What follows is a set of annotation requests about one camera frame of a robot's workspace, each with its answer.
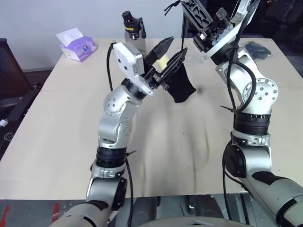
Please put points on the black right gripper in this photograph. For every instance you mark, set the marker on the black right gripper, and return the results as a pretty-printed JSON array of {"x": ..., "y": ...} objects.
[{"x": 213, "y": 35}]

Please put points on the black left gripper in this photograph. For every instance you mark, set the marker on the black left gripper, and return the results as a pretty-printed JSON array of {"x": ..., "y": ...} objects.
[{"x": 154, "y": 76}]

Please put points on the grey robot torso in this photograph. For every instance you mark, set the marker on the grey robot torso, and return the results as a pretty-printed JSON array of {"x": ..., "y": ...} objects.
[{"x": 189, "y": 223}]

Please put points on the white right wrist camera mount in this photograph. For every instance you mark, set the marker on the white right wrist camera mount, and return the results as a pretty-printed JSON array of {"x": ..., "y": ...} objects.
[{"x": 227, "y": 40}]

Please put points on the black mesh pouch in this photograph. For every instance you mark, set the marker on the black mesh pouch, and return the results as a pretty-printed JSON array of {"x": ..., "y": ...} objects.
[{"x": 258, "y": 50}]

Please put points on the black chair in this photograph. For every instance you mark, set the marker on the black chair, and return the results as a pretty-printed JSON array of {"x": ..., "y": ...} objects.
[{"x": 11, "y": 75}]

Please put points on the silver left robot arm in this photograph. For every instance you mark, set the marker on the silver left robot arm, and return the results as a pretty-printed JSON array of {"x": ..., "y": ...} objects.
[{"x": 113, "y": 123}]

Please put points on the steel bottle with black cap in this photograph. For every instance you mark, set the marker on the steel bottle with black cap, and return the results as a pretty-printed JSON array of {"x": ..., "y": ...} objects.
[{"x": 135, "y": 30}]

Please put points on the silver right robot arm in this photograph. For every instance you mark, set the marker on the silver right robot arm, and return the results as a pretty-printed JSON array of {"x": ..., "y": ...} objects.
[{"x": 255, "y": 94}]

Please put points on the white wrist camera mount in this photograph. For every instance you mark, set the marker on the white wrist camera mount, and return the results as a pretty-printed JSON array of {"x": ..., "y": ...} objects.
[
  {"x": 125, "y": 59},
  {"x": 227, "y": 40}
]

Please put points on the purple tissue box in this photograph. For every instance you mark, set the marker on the purple tissue box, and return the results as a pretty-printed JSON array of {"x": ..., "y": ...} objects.
[{"x": 80, "y": 48}]

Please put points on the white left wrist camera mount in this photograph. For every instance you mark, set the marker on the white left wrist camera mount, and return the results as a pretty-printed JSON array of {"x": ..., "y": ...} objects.
[{"x": 125, "y": 59}]

